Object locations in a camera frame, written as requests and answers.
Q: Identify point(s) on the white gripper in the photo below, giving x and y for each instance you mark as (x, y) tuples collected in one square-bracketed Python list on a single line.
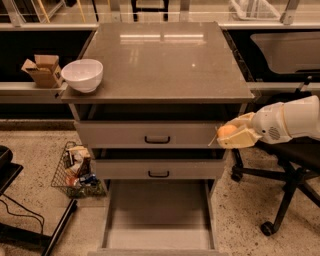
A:
[(268, 123)]

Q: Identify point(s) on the orange fruit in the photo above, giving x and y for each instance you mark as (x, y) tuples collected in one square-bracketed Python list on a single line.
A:
[(226, 130)]

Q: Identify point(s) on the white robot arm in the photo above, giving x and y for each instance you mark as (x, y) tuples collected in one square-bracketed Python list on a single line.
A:
[(302, 118)]

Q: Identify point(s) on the grey drawer cabinet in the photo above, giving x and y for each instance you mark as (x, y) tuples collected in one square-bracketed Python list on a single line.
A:
[(168, 63)]

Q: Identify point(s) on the bottom grey drawer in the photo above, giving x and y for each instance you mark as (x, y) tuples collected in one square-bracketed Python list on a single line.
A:
[(158, 218)]

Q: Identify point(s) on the grey drawer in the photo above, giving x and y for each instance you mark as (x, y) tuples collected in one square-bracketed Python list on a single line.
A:
[(158, 218), (151, 125), (159, 163)]

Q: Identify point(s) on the middle grey drawer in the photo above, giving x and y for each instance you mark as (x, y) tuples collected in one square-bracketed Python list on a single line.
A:
[(159, 163)]

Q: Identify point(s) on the top grey drawer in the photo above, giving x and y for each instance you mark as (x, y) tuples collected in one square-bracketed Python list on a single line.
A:
[(151, 125)]

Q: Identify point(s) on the black office chair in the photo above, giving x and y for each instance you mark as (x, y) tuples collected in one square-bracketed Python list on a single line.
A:
[(300, 161)]

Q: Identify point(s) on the white bowl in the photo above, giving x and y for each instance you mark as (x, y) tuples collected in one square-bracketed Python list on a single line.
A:
[(83, 75)]

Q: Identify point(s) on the open cardboard box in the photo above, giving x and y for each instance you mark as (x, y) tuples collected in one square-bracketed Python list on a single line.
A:
[(44, 70)]

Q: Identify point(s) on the wire basket with items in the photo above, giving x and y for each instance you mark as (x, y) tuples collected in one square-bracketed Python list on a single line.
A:
[(74, 176)]

